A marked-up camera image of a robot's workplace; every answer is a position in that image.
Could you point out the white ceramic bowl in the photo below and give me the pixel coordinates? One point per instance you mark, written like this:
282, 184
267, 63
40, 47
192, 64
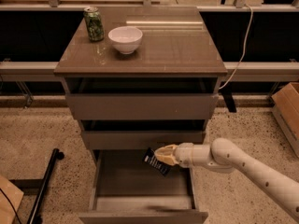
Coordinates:
125, 39

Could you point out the cardboard box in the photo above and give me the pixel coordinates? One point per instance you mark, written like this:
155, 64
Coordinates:
10, 200
286, 112

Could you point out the black metal stand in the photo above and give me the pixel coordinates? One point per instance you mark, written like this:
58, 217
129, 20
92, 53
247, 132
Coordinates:
38, 187

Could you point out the middle drawer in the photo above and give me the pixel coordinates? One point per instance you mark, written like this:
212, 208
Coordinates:
141, 134

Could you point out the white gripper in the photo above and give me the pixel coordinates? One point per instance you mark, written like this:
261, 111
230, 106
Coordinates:
184, 155

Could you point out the open bottom drawer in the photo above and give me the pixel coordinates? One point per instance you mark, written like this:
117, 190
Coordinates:
128, 191

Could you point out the cardboard box left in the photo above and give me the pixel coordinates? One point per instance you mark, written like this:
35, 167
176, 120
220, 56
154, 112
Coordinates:
10, 200

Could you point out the top drawer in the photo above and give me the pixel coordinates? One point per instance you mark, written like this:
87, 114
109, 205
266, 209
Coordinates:
142, 106

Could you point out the cardboard box right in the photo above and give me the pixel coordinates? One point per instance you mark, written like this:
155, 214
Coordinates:
286, 112

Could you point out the green soda can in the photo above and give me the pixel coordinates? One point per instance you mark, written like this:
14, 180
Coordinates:
93, 24

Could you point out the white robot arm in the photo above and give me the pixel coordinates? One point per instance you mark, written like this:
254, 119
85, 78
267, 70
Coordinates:
223, 156

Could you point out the brown drawer cabinet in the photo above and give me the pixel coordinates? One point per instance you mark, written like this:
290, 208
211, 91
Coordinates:
176, 55

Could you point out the dark blue rxbar packet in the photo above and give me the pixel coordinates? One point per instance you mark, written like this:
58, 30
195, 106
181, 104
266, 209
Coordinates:
150, 159

